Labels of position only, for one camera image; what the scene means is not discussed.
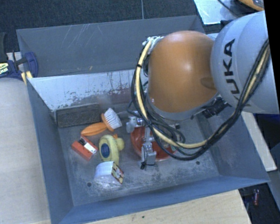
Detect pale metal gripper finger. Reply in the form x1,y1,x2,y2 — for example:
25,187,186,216
124,114,146,134
136,142,160,171

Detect red bowl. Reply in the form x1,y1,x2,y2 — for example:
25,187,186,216
128,120,179,166

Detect grey metal bin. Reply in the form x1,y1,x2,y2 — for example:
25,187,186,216
15,0,274,224

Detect yellow toy with blue oval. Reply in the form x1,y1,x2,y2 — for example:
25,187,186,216
96,132,128,168

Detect orange brush with white bristles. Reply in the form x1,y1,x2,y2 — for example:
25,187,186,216
77,106,124,138

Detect small orange box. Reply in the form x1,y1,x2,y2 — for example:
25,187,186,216
69,134,101,164

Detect pale wood board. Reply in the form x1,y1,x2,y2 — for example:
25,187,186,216
0,72,52,224

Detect black cylinder on white bracket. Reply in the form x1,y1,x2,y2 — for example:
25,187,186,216
200,97,231,120

